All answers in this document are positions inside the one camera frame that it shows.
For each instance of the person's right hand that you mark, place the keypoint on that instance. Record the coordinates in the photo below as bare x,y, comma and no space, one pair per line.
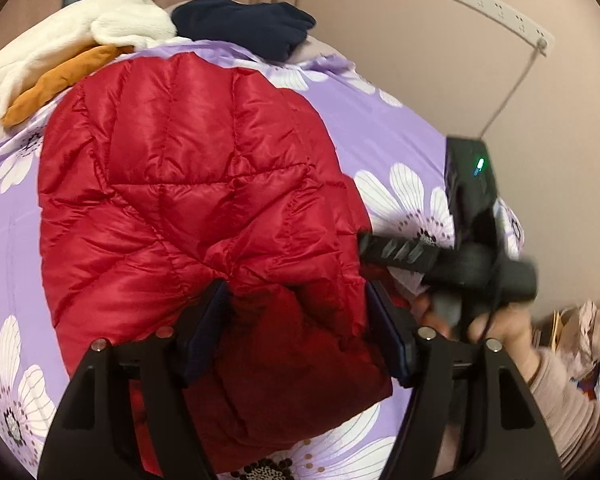
512,335

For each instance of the navy fleece garment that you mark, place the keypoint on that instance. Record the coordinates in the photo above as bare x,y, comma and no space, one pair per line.
240,25

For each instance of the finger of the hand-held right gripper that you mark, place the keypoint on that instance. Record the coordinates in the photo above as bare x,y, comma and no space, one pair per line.
395,252

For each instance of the person's right forearm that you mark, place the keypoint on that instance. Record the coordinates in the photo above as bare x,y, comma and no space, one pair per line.
570,410

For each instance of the red puffer jacket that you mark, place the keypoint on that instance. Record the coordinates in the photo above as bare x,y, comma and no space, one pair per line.
180,185

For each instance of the white fleece garment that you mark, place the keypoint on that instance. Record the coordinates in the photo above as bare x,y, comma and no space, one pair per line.
80,25

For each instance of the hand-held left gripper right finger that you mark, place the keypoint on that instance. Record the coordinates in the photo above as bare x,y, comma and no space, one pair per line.
390,340

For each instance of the orange garment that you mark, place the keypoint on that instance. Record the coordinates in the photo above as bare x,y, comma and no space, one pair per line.
55,80

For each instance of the purple floral bedsheet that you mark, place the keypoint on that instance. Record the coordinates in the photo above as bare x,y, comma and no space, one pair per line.
370,135

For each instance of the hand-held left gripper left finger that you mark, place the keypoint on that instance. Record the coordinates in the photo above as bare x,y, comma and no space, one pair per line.
205,330

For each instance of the white power strip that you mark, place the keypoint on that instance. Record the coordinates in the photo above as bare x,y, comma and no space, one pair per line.
500,12

